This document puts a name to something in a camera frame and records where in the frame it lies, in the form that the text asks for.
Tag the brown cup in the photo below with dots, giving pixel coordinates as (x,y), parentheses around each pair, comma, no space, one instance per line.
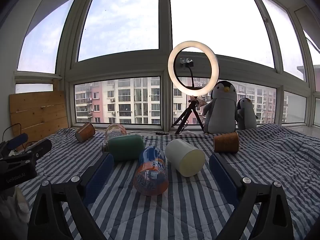
(226,142)
(85,132)

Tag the wooden board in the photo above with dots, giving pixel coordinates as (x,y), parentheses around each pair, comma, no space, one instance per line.
(37,112)

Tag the black tripod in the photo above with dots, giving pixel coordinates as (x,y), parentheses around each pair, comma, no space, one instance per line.
(192,107)

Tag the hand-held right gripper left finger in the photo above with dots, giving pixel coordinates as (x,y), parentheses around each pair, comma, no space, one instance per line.
(99,173)

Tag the orange and blue printed cup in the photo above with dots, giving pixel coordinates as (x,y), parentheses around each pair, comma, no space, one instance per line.
(151,172)

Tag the clear glass cup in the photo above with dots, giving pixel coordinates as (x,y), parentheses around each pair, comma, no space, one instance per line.
(115,129)

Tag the black gooseneck phone holder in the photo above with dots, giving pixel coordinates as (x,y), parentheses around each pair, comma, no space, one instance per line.
(192,77)

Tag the green cup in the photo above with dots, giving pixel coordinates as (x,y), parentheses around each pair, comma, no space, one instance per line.
(126,147)

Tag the white cup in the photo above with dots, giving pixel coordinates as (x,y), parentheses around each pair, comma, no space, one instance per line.
(183,158)

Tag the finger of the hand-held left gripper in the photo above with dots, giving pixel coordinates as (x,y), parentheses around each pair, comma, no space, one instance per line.
(18,140)
(40,147)

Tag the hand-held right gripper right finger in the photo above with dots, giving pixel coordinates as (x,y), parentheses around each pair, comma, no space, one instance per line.
(223,177)

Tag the blue white striped blanket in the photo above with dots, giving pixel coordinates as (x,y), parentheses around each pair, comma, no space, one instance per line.
(262,165)

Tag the large penguin plush toy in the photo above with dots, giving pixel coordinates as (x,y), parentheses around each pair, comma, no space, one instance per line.
(222,110)

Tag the person's left hand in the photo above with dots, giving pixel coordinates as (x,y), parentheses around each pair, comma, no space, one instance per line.
(13,201)

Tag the small penguin plush toy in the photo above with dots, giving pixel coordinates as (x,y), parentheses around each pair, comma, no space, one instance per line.
(246,116)

